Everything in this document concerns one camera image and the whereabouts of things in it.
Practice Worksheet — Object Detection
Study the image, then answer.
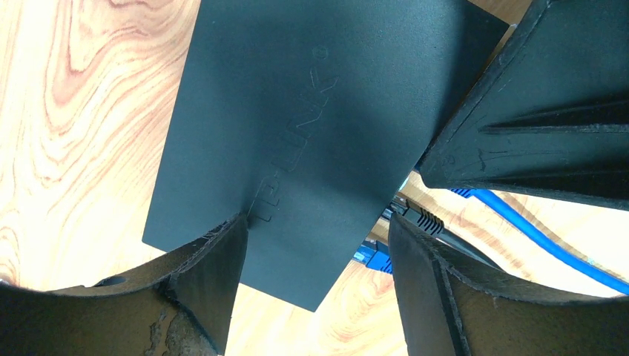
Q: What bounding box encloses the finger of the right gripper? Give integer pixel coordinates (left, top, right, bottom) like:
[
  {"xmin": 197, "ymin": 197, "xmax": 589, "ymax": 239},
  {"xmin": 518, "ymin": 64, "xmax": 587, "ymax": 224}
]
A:
[{"xmin": 420, "ymin": 1, "xmax": 628, "ymax": 210}]

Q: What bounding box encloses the blue network cable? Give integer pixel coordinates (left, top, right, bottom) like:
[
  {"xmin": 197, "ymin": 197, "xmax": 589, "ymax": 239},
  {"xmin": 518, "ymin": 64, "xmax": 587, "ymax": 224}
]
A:
[
  {"xmin": 353, "ymin": 240, "xmax": 394, "ymax": 275},
  {"xmin": 449, "ymin": 187, "xmax": 629, "ymax": 297}
]

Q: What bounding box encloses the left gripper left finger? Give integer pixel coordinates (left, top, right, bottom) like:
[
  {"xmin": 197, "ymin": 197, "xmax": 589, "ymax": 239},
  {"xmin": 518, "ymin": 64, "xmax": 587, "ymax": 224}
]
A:
[{"xmin": 1, "ymin": 215, "xmax": 248, "ymax": 355}]

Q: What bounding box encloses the black network cable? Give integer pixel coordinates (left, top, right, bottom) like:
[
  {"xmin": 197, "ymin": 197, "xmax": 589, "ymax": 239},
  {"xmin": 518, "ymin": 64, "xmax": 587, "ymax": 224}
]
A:
[{"xmin": 383, "ymin": 194, "xmax": 502, "ymax": 270}]

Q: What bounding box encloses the black network switch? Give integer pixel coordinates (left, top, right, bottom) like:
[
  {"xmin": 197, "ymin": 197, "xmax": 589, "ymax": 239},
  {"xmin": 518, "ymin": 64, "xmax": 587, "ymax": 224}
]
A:
[{"xmin": 142, "ymin": 1, "xmax": 508, "ymax": 311}]

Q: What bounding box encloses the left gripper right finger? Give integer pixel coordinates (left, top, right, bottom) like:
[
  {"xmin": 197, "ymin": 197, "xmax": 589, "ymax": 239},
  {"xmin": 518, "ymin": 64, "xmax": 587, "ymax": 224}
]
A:
[{"xmin": 389, "ymin": 214, "xmax": 628, "ymax": 355}]

